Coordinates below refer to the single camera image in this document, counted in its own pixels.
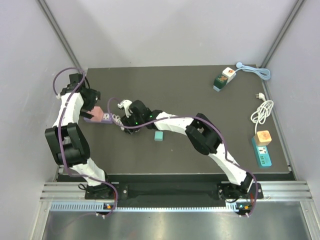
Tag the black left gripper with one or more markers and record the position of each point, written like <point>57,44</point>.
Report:
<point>94,96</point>

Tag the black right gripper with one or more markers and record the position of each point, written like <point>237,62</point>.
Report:
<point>127,121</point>

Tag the pink charger plug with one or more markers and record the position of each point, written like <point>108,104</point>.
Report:
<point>96,113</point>

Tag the purple power strip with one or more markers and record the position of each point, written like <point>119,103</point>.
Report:
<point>104,119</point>

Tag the teal charger plug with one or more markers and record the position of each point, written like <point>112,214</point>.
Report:
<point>158,136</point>

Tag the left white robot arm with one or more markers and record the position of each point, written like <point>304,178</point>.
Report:
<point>68,144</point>

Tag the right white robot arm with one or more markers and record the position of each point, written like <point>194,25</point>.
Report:
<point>203,135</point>

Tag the dark green printed plug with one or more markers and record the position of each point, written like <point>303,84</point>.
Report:
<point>220,81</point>

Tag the orange wooden cube plug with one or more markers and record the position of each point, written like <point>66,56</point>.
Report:
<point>262,138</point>

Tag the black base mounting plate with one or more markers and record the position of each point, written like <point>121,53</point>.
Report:
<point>214,190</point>

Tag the white light-blue power strip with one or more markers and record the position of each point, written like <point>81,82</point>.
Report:
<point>229,73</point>

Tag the teal power strip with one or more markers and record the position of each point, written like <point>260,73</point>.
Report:
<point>262,155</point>

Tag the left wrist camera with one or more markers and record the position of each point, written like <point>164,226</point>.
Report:
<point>75,78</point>

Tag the aluminium frame rail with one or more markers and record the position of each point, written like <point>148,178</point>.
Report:
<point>62,192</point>

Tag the slotted cable duct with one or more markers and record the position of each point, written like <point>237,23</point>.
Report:
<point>86,206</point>

